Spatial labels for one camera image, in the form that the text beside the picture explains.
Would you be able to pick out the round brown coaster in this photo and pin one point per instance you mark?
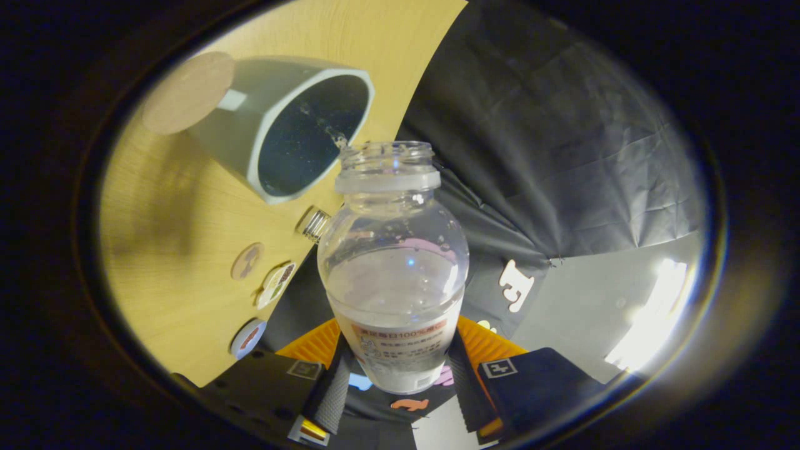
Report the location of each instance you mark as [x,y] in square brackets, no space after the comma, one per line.
[247,260]

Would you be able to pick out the wooden table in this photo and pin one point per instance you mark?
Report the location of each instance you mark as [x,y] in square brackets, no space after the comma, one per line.
[175,281]

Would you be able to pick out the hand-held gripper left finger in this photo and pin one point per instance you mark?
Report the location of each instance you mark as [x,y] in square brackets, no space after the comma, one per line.
[334,394]

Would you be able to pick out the blue plate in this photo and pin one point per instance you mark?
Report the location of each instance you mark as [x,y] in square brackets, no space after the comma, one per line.
[248,338]

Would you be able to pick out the clear plastic juice bottle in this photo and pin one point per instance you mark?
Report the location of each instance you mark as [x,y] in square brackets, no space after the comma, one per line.
[394,281]

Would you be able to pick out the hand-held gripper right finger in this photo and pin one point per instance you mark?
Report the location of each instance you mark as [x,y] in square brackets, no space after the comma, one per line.
[465,394]

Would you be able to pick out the white divided snack tray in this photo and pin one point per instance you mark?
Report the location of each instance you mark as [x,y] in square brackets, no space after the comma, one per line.
[275,284]

